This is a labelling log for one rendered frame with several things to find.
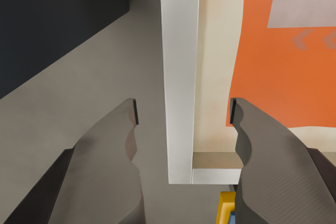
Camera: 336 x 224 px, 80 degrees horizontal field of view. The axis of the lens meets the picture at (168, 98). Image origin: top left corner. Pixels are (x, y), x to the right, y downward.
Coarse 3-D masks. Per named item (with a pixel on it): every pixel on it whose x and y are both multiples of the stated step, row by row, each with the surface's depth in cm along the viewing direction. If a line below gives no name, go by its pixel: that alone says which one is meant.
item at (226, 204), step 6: (234, 186) 50; (222, 192) 43; (228, 192) 43; (234, 192) 43; (222, 198) 42; (228, 198) 42; (234, 198) 42; (222, 204) 42; (228, 204) 42; (234, 204) 42; (222, 210) 43; (228, 210) 43; (234, 210) 43; (216, 216) 48; (222, 216) 44; (228, 216) 44; (216, 222) 48; (222, 222) 45
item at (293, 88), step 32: (256, 0) 22; (288, 0) 22; (320, 0) 22; (256, 32) 24; (256, 64) 26; (288, 64) 26; (320, 64) 26; (256, 96) 28; (288, 96) 28; (320, 96) 28
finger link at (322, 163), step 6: (312, 150) 8; (318, 150) 8; (312, 156) 7; (318, 156) 7; (324, 156) 7; (318, 162) 7; (324, 162) 7; (330, 162) 7; (318, 168) 7; (324, 168) 7; (330, 168) 7; (324, 174) 7; (330, 174) 7; (324, 180) 6; (330, 180) 6; (330, 186) 6; (330, 192) 6
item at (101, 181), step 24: (120, 120) 10; (96, 144) 8; (120, 144) 8; (72, 168) 7; (96, 168) 7; (120, 168) 7; (72, 192) 6; (96, 192) 6; (120, 192) 6; (72, 216) 6; (96, 216) 6; (120, 216) 6; (144, 216) 7
